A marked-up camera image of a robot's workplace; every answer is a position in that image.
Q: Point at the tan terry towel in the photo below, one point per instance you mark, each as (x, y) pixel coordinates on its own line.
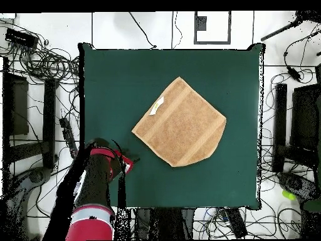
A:
(180, 123)

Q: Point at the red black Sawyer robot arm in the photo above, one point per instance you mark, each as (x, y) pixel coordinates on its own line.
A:
(92, 195)

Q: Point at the black power strip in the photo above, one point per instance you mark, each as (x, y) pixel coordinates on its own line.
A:
(69, 138)
(237, 223)

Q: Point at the dark grey stand base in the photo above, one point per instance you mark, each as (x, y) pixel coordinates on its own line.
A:
(37, 177)
(293, 183)

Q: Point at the black metal stand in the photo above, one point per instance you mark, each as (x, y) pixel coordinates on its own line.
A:
(280, 113)
(49, 113)

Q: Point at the dark green table cloth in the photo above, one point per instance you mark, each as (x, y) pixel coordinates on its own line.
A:
(225, 175)

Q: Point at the small bright green object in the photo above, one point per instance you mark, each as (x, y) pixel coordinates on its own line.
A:
(288, 195)

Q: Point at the black power adapter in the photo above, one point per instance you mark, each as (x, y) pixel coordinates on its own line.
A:
(294, 74)

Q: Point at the black tripod leg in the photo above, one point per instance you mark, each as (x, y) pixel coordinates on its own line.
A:
(278, 31)

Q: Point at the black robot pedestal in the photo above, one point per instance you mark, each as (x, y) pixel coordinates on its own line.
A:
(165, 223)

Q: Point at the grey square floor frame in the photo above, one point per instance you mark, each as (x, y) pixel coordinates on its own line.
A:
(200, 23)

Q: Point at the black network switch box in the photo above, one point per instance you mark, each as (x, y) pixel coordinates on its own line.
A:
(21, 37)

